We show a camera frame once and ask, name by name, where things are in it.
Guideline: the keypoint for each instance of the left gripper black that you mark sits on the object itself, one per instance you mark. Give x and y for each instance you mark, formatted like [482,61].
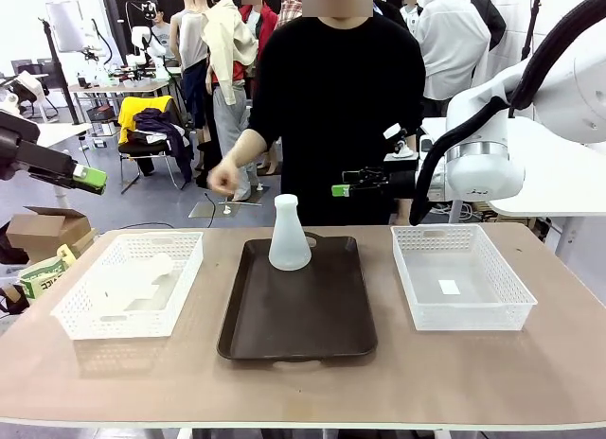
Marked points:
[28,148]

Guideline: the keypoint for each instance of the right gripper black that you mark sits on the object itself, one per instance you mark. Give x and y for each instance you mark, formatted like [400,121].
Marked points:
[400,183]

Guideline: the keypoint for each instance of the translucent plastic Erlenmeyer flask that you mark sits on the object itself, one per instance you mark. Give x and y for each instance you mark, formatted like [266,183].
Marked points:
[290,245]

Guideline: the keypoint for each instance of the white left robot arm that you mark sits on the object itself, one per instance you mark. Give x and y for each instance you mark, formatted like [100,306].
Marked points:
[28,86]

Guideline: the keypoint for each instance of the person's right forearm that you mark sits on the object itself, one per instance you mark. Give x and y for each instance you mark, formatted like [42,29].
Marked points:
[248,148]

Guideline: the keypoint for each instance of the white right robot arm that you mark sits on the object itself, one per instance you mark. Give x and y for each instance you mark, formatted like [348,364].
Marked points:
[483,160]

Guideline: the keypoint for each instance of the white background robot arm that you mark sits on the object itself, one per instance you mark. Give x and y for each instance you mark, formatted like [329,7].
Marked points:
[144,37]

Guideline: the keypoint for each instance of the person's right hand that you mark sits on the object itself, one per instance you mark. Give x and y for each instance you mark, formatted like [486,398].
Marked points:
[223,179]

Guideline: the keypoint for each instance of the white round-edged table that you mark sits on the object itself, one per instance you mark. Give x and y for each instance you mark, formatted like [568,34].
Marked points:
[61,131]

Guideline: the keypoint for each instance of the brown cardboard box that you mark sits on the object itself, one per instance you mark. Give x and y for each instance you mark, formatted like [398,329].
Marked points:
[47,231]

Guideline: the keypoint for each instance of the black metal chair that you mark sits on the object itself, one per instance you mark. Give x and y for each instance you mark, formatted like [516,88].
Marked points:
[142,152]

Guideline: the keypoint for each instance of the red and black toolbox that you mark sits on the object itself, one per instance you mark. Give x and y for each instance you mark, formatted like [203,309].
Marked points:
[100,113]

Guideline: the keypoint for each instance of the person in black t-shirt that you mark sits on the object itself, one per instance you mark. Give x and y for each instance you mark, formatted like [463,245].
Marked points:
[336,103]

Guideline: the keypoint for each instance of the yellow cloth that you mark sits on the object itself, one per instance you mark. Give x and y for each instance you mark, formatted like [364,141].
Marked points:
[130,110]

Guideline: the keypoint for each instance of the dark purple garment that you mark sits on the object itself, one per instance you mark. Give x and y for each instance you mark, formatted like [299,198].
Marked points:
[163,127]

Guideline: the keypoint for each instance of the wooden background workbench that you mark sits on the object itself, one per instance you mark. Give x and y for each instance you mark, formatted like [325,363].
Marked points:
[123,85]

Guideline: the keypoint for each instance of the green and white paper bag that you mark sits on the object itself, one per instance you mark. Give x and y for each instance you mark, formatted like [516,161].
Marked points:
[42,278]

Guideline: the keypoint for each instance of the black tripod stand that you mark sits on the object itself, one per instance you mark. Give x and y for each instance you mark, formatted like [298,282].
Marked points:
[59,70]

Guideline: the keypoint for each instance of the white plastic labware piece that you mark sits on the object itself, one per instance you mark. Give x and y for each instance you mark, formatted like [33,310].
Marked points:
[151,271]

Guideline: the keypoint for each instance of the dark brown serving tray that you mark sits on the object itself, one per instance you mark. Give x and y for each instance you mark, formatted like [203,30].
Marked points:
[298,306]

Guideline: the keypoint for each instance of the white perforated plastic basket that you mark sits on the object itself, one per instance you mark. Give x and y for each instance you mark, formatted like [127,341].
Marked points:
[85,316]

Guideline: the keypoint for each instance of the white label sticker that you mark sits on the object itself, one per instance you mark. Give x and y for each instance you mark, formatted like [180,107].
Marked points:
[450,286]

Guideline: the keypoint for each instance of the white rectangular panel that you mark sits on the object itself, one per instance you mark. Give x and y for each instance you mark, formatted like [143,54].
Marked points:
[65,26]

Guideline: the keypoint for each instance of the mannequin with white shirt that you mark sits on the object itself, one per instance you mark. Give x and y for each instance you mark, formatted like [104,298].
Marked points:
[452,41]

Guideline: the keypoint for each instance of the mannequin with white tank top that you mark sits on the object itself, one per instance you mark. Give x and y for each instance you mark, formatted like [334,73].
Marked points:
[191,41]

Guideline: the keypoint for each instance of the white perforated basket with label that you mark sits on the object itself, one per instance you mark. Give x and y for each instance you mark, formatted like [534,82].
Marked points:
[473,316]

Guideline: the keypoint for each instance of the red jacket mannequin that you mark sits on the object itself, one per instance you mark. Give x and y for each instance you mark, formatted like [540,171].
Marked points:
[265,20]

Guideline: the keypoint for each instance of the mannequin with beige jacket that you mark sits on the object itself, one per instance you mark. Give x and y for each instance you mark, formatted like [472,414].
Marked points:
[227,46]

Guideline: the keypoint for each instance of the black jacket on mannequin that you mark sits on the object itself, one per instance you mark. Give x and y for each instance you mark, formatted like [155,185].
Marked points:
[492,18]

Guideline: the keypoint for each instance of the black slim light stand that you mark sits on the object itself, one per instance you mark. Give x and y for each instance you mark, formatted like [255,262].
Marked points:
[529,27]

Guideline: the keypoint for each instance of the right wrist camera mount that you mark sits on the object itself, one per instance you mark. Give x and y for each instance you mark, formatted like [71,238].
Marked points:
[397,136]

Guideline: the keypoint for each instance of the metal mannequin base plate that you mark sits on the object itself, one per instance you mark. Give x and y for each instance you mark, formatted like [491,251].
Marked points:
[213,209]

